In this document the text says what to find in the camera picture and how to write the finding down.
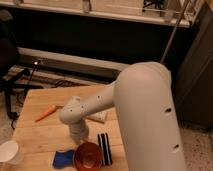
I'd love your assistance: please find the black office chair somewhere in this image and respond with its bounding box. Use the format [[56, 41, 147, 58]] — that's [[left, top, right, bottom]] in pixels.
[[0, 9, 30, 129]]

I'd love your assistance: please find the dark cabinet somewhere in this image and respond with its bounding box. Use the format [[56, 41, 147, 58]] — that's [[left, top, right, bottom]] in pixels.
[[175, 2, 213, 129]]

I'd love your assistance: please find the white plastic cup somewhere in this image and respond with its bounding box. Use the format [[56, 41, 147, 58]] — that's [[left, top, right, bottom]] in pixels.
[[0, 140, 23, 165]]

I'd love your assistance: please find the orange toy carrot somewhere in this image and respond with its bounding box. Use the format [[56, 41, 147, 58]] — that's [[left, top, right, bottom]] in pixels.
[[35, 105, 57, 122]]

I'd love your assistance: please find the black white striped block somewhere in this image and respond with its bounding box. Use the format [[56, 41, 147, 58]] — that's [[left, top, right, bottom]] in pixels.
[[97, 133, 113, 166]]

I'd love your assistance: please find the orange ceramic bowl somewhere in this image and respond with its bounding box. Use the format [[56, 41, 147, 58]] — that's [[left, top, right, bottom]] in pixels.
[[73, 142, 102, 171]]

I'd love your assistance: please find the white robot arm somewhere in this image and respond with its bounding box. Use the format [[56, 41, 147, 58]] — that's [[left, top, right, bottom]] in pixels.
[[59, 62, 187, 171]]

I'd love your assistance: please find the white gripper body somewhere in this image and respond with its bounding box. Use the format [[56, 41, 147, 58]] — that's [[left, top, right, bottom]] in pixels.
[[69, 120, 89, 144]]

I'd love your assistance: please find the blue cloth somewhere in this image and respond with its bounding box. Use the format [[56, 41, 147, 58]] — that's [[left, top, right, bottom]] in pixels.
[[52, 150, 74, 169]]

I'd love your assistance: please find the metal pole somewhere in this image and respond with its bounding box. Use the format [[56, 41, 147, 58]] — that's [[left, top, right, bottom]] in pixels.
[[160, 0, 190, 64]]

